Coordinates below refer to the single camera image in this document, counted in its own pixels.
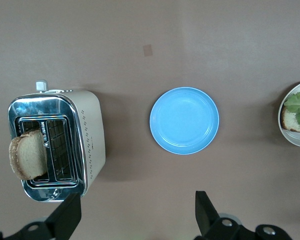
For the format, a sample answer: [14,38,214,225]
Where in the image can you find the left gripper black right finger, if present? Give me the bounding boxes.
[194,190,293,240]

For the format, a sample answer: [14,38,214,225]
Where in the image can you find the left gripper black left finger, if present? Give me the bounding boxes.
[0,191,83,240]

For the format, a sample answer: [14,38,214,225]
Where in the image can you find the toasted bread slice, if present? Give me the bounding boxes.
[281,104,300,133]
[8,129,48,181]

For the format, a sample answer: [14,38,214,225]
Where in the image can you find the blue plate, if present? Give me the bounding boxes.
[149,86,220,156]

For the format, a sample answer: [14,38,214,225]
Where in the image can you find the beige plate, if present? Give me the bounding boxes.
[277,79,300,149]

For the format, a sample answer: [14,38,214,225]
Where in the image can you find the cream and chrome toaster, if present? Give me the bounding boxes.
[7,79,107,204]

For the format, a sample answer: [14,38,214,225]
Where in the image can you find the brown square tape patch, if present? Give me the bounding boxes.
[142,44,154,57]

